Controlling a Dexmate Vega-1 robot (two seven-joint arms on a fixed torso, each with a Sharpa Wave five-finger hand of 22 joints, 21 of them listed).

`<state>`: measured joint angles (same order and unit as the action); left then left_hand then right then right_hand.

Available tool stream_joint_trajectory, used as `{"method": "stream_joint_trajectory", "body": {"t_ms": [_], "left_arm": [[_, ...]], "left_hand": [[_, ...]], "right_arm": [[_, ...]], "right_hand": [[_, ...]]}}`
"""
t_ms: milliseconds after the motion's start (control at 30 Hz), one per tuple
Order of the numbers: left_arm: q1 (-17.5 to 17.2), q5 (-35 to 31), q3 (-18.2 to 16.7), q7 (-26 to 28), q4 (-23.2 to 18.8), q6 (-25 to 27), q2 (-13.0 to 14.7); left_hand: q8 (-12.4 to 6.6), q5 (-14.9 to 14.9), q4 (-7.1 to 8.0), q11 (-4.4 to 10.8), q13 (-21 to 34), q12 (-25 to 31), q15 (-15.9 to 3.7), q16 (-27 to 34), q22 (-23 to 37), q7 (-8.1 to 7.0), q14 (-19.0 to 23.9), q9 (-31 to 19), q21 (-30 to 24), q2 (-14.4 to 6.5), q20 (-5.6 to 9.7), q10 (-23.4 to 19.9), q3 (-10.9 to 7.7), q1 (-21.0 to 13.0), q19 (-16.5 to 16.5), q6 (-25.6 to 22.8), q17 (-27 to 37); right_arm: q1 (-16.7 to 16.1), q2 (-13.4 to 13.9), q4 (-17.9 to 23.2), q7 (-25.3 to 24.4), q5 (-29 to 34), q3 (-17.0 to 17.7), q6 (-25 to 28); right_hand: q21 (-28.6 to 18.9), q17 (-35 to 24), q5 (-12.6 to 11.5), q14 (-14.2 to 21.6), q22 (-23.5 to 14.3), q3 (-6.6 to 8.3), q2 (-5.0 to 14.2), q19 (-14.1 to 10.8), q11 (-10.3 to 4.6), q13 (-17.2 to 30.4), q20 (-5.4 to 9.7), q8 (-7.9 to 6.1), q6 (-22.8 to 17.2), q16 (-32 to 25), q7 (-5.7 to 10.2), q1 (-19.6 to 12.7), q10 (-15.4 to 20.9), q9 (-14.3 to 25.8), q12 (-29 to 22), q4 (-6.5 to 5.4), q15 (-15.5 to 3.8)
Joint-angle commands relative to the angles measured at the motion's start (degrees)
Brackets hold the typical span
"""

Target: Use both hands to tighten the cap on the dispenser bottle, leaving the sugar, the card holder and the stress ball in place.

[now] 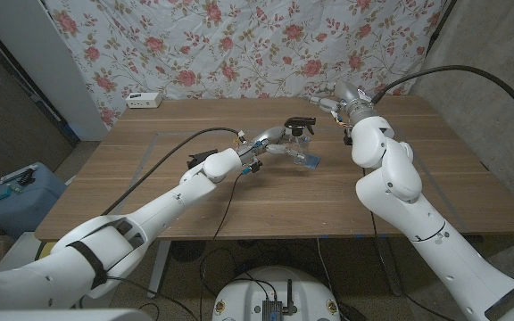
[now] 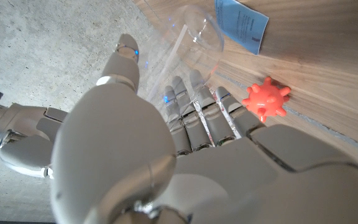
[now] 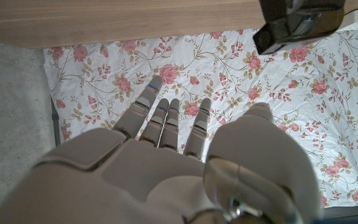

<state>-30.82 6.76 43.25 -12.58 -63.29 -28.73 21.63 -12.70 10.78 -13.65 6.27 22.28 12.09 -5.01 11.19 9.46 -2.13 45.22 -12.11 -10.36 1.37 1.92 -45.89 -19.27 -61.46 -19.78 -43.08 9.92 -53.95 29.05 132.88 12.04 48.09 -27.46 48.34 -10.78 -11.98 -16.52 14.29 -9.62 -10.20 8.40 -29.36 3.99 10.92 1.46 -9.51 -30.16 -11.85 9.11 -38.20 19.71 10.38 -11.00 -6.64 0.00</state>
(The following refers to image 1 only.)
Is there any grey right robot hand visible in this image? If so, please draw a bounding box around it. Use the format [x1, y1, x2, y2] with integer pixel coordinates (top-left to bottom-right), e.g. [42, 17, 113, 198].
[308, 79, 378, 127]

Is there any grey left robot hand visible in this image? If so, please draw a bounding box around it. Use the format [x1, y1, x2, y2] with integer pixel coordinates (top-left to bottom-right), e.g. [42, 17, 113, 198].
[236, 126, 314, 169]

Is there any clear spray bottle black cap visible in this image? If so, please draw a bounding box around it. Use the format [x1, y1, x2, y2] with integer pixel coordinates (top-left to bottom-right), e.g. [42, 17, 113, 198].
[283, 116, 318, 169]

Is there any black card holder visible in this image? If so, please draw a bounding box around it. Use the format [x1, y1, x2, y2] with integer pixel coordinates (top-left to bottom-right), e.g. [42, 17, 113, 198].
[187, 149, 220, 170]

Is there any floral backdrop cloth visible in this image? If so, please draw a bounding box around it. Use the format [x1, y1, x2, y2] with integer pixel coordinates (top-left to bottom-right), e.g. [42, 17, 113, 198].
[42, 0, 448, 128]

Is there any grey tape outline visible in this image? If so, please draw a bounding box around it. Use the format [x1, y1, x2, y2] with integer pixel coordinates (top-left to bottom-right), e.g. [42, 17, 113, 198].
[104, 126, 470, 234]

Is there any black backdrop stand pole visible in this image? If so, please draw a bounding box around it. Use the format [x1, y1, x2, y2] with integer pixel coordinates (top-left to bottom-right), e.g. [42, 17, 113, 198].
[428, 0, 458, 45]

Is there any white power strip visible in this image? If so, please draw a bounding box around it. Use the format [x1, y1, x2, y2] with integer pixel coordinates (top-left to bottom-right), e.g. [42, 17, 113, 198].
[125, 91, 163, 110]

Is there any black round fan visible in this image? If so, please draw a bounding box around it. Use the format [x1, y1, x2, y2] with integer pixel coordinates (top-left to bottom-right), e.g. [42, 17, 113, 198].
[170, 239, 207, 263]

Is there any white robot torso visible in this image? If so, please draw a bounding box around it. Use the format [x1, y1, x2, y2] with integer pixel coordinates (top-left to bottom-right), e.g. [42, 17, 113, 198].
[211, 266, 342, 321]

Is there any white table leg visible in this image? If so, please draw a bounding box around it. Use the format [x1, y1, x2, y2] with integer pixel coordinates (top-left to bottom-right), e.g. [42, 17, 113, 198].
[146, 240, 172, 300]

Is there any grey table leg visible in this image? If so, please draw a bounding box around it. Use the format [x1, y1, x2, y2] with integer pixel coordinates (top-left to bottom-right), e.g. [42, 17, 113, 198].
[372, 235, 404, 298]

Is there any black clip tool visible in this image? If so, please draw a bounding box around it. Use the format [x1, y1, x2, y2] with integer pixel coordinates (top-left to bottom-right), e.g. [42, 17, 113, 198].
[17, 168, 36, 187]

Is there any yellow black floor mat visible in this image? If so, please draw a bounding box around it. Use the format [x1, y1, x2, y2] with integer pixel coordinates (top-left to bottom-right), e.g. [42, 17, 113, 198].
[36, 241, 58, 262]

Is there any white flat tool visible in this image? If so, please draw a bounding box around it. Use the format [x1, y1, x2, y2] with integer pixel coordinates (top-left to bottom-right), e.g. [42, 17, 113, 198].
[0, 163, 39, 185]

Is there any blue storage case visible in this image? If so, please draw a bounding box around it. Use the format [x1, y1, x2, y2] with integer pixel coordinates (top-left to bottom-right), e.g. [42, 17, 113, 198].
[0, 161, 68, 239]

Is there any teal hand tool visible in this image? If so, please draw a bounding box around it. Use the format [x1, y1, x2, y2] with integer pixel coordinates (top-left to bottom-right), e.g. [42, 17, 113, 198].
[0, 185, 24, 204]

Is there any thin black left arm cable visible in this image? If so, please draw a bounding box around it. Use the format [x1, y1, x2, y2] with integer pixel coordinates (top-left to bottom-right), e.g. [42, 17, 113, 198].
[197, 171, 244, 321]

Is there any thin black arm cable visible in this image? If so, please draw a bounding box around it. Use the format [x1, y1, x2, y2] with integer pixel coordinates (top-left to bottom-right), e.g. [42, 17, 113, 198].
[362, 167, 457, 321]
[197, 171, 244, 321]

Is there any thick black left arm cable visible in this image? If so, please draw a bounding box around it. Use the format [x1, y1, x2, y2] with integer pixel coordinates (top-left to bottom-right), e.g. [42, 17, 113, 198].
[100, 127, 243, 218]

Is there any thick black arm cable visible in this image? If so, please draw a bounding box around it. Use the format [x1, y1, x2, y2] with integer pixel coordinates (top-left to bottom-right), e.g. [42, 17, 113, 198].
[100, 127, 243, 218]
[370, 64, 514, 161]

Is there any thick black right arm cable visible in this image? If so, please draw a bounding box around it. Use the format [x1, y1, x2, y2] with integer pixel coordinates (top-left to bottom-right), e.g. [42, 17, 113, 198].
[370, 64, 514, 161]

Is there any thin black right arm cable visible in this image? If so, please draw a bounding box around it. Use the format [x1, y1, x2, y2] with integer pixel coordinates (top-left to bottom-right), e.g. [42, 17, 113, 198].
[362, 167, 457, 321]

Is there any white wall panel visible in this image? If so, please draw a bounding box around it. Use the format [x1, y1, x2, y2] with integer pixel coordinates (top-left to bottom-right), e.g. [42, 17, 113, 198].
[0, 0, 109, 142]

